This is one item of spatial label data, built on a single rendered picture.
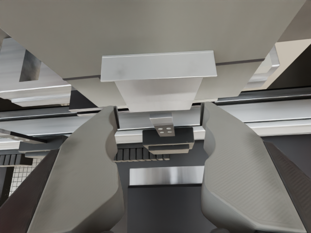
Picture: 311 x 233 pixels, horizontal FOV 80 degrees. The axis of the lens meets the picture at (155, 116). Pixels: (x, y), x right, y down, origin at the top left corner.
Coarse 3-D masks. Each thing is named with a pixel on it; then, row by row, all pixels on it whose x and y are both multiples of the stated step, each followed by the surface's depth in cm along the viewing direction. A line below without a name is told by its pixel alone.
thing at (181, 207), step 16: (144, 176) 23; (160, 176) 23; (176, 176) 23; (192, 176) 22; (128, 192) 22; (144, 192) 22; (160, 192) 22; (176, 192) 21; (192, 192) 21; (128, 208) 22; (144, 208) 21; (160, 208) 21; (176, 208) 21; (192, 208) 21; (128, 224) 21; (144, 224) 21; (160, 224) 21; (176, 224) 20; (192, 224) 20; (208, 224) 20
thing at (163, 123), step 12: (156, 120) 30; (168, 120) 30; (144, 132) 44; (156, 132) 44; (168, 132) 38; (180, 132) 43; (192, 132) 43; (144, 144) 43; (156, 144) 43; (168, 144) 43; (180, 144) 43; (192, 144) 44
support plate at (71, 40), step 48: (0, 0) 10; (48, 0) 10; (96, 0) 10; (144, 0) 10; (192, 0) 10; (240, 0) 10; (288, 0) 10; (48, 48) 13; (96, 48) 14; (144, 48) 14; (192, 48) 14; (240, 48) 14; (96, 96) 22
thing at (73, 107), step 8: (72, 96) 26; (80, 96) 26; (72, 104) 26; (80, 104) 26; (88, 104) 26; (192, 104) 26; (200, 104) 26; (80, 112) 28; (88, 112) 28; (96, 112) 28; (120, 112) 27; (128, 112) 28
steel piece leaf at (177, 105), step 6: (144, 102) 23; (150, 102) 23; (156, 102) 23; (162, 102) 23; (168, 102) 24; (174, 102) 24; (180, 102) 24; (186, 102) 24; (192, 102) 24; (132, 108) 25; (138, 108) 25; (144, 108) 25; (150, 108) 25; (156, 108) 26; (162, 108) 26; (168, 108) 26; (174, 108) 26; (180, 108) 26; (186, 108) 26
